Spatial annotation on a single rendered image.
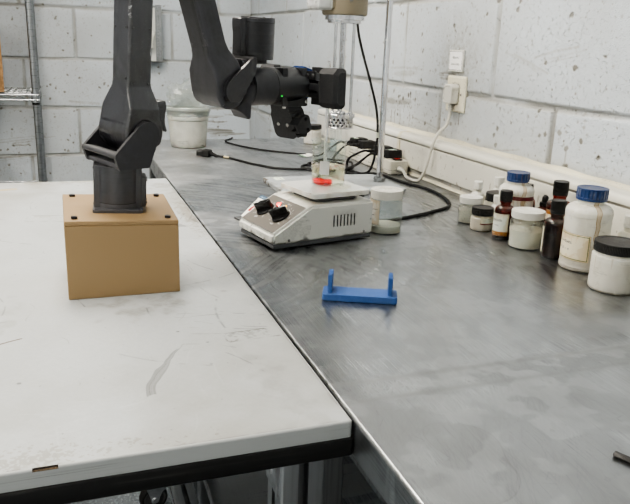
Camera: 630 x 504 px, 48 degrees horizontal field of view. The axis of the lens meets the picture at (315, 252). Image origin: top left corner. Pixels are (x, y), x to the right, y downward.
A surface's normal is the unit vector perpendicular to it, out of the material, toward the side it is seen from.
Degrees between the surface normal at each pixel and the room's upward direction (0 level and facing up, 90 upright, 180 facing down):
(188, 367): 0
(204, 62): 100
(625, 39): 90
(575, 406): 0
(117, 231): 90
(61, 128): 90
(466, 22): 90
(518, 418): 0
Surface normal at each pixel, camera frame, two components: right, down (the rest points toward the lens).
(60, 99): 0.33, 0.28
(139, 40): 0.72, 0.26
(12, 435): 0.04, -0.96
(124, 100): -0.65, -0.02
